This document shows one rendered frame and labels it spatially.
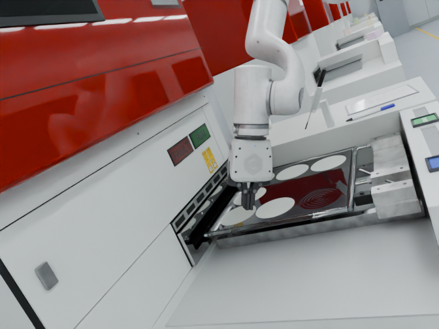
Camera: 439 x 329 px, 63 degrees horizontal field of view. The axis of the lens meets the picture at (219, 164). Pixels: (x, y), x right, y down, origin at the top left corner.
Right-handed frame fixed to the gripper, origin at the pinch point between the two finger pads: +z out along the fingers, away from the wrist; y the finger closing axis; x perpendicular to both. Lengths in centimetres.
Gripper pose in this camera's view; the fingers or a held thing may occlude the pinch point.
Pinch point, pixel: (247, 200)
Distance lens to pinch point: 87.1
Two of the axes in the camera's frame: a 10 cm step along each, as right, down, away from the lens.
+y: 9.7, -0.1, 2.5
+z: -0.3, 9.9, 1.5
